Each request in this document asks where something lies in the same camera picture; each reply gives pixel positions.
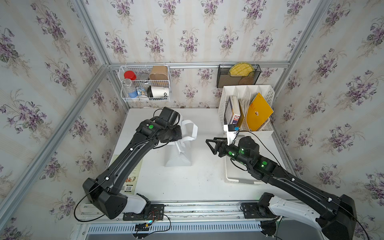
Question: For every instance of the aluminium rail frame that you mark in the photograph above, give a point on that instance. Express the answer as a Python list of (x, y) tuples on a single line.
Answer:
[(230, 210)]

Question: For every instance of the black mesh wall holder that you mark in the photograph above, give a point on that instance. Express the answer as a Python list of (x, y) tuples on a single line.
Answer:
[(227, 77)]

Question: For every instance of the purple white book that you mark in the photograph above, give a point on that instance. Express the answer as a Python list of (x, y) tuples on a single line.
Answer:
[(232, 112)]

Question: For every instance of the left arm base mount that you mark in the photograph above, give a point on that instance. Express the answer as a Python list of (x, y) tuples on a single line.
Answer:
[(140, 208)]

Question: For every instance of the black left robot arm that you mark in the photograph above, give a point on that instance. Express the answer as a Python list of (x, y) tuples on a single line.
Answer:
[(104, 191)]

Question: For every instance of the white wire wall basket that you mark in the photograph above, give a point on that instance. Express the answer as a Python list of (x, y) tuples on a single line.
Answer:
[(143, 82)]

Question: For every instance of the white perforated plastic tray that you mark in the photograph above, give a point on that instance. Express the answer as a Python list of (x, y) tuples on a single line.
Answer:
[(237, 174)]

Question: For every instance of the yellow folder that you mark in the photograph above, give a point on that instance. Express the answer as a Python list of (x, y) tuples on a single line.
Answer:
[(258, 113)]

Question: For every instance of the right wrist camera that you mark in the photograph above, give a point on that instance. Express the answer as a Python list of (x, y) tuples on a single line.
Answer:
[(231, 131)]

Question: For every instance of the clear plastic bottle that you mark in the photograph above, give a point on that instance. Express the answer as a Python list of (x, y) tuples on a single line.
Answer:
[(130, 89)]

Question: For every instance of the beige papers in organizer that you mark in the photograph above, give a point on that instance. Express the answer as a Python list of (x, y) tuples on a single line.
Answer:
[(245, 98)]

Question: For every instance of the green printed booklet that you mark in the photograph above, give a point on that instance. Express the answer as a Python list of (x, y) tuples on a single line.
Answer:
[(130, 183)]

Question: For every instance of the white insulated delivery bag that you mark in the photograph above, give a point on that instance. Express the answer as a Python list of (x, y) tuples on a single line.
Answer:
[(179, 153)]

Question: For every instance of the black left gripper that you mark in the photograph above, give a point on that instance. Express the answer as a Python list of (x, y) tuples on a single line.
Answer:
[(179, 131)]

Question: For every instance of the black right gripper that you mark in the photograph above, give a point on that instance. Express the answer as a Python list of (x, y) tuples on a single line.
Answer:
[(223, 144)]

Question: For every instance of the white black cylinder can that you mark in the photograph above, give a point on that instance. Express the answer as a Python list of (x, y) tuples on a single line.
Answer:
[(158, 92)]

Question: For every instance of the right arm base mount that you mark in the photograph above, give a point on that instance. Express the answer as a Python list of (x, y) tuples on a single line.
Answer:
[(260, 209)]

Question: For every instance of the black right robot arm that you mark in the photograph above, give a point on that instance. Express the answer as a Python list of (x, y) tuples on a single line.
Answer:
[(334, 216)]

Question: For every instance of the white plastic file organizer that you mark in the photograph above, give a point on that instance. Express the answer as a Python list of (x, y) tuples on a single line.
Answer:
[(265, 90)]

